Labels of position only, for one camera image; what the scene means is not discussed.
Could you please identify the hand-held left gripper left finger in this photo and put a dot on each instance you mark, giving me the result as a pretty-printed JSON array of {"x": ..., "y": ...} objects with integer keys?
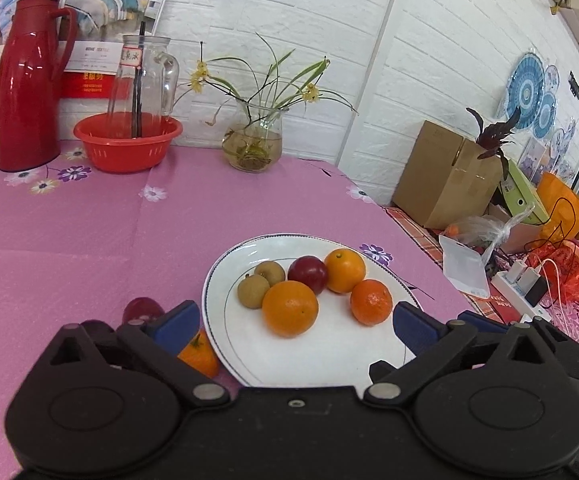
[{"x": 177, "y": 325}]

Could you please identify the red plastic bag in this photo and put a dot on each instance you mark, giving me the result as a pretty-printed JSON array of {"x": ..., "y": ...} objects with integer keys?
[{"x": 564, "y": 270}]

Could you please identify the green box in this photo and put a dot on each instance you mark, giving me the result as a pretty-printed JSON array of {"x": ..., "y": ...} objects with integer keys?
[{"x": 519, "y": 195}]

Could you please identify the orchid plant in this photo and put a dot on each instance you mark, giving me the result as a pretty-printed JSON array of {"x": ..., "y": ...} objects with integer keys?
[{"x": 312, "y": 92}]

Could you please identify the white plastic pouch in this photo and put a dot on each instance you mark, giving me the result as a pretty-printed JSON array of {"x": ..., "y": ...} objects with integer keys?
[{"x": 462, "y": 270}]

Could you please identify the brown kiwi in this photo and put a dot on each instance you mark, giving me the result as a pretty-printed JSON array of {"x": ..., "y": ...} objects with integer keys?
[
  {"x": 269, "y": 272},
  {"x": 253, "y": 292}
]

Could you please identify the medium blue round decoration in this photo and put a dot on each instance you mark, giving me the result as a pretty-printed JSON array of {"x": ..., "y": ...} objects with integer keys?
[{"x": 545, "y": 115}]

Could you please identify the white power strip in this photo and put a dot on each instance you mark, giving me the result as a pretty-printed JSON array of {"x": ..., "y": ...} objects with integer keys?
[{"x": 507, "y": 290}]

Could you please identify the red thermos jug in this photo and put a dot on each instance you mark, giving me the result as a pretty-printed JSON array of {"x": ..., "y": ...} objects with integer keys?
[{"x": 24, "y": 90}]

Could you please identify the pink box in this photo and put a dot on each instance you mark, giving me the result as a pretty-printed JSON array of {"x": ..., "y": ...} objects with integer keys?
[{"x": 519, "y": 237}]

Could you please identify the glass pitcher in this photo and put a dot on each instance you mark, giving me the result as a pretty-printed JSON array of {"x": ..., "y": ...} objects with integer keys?
[{"x": 157, "y": 85}]

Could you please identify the red plastic basket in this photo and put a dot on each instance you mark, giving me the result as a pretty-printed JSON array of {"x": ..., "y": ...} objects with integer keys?
[{"x": 119, "y": 155}]

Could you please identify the glass vase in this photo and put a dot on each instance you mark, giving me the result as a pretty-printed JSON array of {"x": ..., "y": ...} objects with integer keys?
[{"x": 252, "y": 150}]

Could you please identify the white charger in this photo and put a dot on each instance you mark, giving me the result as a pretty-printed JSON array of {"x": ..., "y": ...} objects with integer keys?
[
  {"x": 516, "y": 272},
  {"x": 530, "y": 277}
]

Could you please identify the red plum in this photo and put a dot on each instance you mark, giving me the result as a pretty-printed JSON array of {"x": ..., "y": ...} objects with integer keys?
[
  {"x": 142, "y": 310},
  {"x": 308, "y": 274}
]

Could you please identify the pink floral tablecloth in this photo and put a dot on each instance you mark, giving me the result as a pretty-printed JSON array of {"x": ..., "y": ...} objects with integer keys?
[{"x": 94, "y": 240}]

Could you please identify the orange bag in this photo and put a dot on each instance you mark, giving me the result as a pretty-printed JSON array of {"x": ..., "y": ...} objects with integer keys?
[{"x": 549, "y": 190}]

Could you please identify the stemmed tangerine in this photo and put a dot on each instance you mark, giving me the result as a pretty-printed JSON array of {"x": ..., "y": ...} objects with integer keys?
[{"x": 199, "y": 357}]

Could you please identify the clear plastic bag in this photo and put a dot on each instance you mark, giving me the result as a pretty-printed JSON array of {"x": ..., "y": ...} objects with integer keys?
[{"x": 479, "y": 230}]

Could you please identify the cardboard box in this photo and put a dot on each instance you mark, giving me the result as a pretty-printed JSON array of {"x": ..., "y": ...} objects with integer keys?
[{"x": 439, "y": 180}]

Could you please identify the black wall plate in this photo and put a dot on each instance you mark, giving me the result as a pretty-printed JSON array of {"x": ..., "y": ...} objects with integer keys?
[{"x": 575, "y": 86}]

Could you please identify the orange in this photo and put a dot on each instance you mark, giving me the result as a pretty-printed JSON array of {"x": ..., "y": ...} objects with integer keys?
[
  {"x": 344, "y": 270},
  {"x": 289, "y": 308}
]

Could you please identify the dark purple leaf plant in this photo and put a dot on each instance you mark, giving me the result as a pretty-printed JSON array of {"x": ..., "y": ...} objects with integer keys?
[{"x": 492, "y": 135}]

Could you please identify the large blue round decoration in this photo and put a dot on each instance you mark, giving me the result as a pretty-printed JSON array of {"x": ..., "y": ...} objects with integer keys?
[{"x": 524, "y": 92}]

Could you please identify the plaid cloth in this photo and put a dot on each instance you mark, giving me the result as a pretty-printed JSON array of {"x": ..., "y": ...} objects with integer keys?
[{"x": 419, "y": 230}]

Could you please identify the pink floral cloth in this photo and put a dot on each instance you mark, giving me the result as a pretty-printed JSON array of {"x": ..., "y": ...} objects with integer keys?
[{"x": 574, "y": 320}]

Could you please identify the black charger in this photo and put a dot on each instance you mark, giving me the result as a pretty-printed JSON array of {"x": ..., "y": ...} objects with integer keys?
[{"x": 537, "y": 291}]

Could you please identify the black chopstick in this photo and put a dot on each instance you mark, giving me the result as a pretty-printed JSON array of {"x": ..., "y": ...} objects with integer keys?
[
  {"x": 134, "y": 90},
  {"x": 141, "y": 90}
]

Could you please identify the small blue round decoration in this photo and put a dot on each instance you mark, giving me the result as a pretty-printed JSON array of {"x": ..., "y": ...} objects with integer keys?
[{"x": 552, "y": 79}]

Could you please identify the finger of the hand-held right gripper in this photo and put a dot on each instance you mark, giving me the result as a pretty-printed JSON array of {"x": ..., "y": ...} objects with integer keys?
[
  {"x": 479, "y": 319},
  {"x": 380, "y": 367}
]

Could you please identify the white plate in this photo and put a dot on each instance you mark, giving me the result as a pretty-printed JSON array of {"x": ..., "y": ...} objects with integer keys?
[{"x": 339, "y": 345}]

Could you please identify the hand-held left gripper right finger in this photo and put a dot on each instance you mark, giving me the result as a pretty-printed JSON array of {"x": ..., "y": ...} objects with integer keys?
[{"x": 414, "y": 330}]

